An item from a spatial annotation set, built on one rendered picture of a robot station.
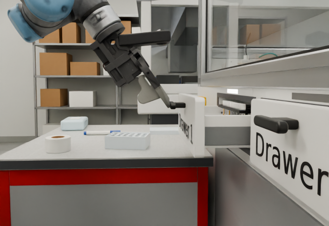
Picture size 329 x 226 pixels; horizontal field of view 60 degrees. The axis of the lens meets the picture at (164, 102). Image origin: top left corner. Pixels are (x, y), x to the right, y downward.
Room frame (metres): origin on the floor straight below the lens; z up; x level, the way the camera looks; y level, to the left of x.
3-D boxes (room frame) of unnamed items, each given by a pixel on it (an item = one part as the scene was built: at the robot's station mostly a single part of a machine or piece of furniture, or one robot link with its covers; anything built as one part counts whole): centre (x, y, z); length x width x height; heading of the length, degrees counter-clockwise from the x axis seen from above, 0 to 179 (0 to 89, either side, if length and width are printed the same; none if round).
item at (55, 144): (0.82, 0.31, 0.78); 0.07 x 0.07 x 0.04
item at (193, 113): (0.65, -0.06, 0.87); 0.29 x 0.02 x 0.11; 3
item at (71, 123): (1.25, 0.39, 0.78); 0.15 x 0.10 x 0.04; 8
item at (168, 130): (1.13, 0.00, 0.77); 0.13 x 0.09 x 0.02; 93
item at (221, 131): (0.66, -0.26, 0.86); 0.40 x 0.26 x 0.06; 93
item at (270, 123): (0.34, -0.14, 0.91); 0.07 x 0.04 x 0.01; 3
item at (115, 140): (0.88, 0.11, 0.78); 0.12 x 0.08 x 0.04; 83
